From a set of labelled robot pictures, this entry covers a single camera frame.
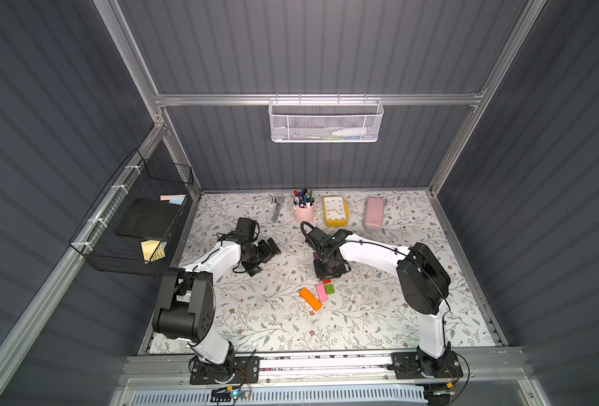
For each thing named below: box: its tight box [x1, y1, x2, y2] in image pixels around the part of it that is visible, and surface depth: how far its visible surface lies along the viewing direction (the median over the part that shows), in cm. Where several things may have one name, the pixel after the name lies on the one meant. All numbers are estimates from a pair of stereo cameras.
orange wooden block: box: [299, 287, 323, 311], surface depth 89 cm
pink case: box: [364, 197, 385, 230], surface depth 111 cm
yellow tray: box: [323, 195, 350, 228], surface depth 111 cm
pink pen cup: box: [292, 187, 316, 224], surface depth 104 cm
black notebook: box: [115, 197, 182, 241], surface depth 74 cm
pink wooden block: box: [316, 283, 329, 303], surface depth 91 cm
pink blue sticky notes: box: [159, 194, 187, 206], surface depth 83 cm
